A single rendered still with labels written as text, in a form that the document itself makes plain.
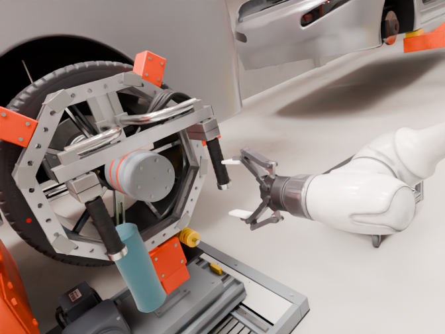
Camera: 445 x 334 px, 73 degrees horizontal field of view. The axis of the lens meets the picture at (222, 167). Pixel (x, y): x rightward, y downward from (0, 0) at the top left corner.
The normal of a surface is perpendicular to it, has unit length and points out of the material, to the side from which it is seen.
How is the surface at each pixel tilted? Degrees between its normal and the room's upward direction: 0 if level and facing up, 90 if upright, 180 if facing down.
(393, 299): 0
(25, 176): 90
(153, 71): 90
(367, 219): 88
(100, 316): 0
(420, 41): 90
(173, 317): 0
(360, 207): 65
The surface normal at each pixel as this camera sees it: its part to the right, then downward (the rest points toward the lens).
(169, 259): 0.64, 0.12
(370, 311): -0.26, -0.90
